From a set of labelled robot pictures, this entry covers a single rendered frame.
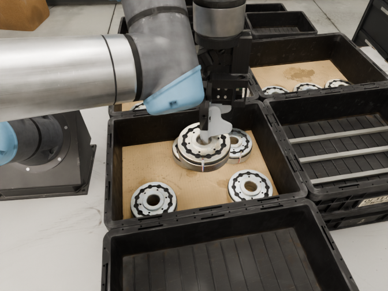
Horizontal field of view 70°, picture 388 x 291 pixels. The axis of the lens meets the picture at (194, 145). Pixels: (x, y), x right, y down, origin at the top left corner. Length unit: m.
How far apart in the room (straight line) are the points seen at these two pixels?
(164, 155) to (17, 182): 0.41
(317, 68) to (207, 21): 0.76
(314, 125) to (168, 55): 0.64
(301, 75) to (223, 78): 0.64
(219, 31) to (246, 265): 0.44
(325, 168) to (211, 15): 0.52
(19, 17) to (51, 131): 2.78
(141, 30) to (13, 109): 0.15
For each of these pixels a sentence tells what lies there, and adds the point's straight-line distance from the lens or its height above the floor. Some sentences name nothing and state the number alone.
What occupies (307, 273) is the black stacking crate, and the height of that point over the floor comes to 0.83.
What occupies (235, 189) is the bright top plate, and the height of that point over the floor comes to 0.86.
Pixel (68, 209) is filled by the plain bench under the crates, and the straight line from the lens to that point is 0.87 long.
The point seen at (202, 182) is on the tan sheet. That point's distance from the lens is 0.69.
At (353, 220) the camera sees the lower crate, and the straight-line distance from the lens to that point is 0.83.
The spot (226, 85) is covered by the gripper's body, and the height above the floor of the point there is 1.13.
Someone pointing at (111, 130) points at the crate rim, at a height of 0.93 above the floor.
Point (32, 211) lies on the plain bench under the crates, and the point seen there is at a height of 0.70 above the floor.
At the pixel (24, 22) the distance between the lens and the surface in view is 3.52.
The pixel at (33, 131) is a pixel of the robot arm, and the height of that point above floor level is 0.95.
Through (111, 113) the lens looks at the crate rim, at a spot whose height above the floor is 0.93.
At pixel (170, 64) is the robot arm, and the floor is 1.24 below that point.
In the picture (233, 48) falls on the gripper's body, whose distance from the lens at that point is 0.45.
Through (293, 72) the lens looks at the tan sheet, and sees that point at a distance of 1.08.
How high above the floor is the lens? 1.41
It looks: 49 degrees down
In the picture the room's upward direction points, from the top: straight up
